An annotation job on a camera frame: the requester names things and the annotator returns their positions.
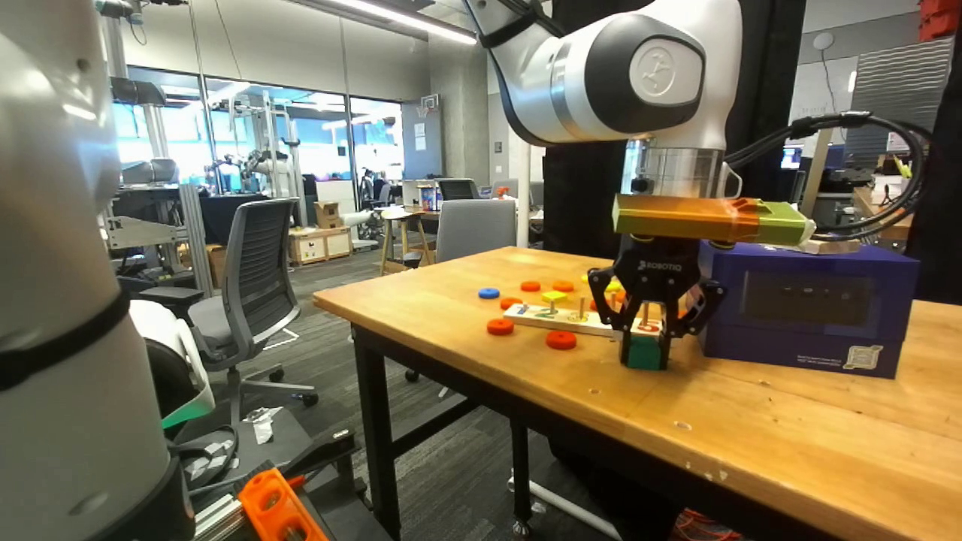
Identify small wooden desk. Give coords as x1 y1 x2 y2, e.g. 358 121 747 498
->
373 205 445 277

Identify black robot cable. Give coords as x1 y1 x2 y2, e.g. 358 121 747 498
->
722 110 931 244

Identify wooden number puzzle board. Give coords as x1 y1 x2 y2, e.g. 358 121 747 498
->
503 299 619 339

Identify tan cardboard boxes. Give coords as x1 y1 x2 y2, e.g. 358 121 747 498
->
285 222 354 266

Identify grey mesh office chair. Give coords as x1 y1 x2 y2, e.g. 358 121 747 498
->
189 191 323 414

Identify ceiling light strip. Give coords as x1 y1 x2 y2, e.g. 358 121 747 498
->
325 0 482 47

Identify red hanging object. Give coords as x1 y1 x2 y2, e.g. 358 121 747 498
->
913 0 962 46

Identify orange green wrist camera mount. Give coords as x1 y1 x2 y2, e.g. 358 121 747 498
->
610 191 819 248

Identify red object under table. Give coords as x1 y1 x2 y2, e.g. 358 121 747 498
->
667 507 747 541

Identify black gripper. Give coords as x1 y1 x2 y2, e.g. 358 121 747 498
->
587 236 728 339

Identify white paper scrap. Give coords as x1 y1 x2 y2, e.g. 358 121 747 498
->
243 402 285 447

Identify black table frame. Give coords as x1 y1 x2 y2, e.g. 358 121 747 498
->
349 324 536 541

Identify small green block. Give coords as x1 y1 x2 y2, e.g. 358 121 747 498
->
619 321 674 374

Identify white rounded shell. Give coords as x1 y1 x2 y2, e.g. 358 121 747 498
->
128 293 221 414

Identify orange plastic tool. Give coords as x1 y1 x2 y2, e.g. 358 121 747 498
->
238 467 333 541

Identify grey padded chair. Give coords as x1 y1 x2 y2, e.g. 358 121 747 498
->
431 195 523 264

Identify black curtain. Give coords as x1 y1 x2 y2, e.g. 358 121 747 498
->
538 0 808 262
904 39 962 303

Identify purple rectangular box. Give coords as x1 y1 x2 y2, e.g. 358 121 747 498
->
702 236 923 383

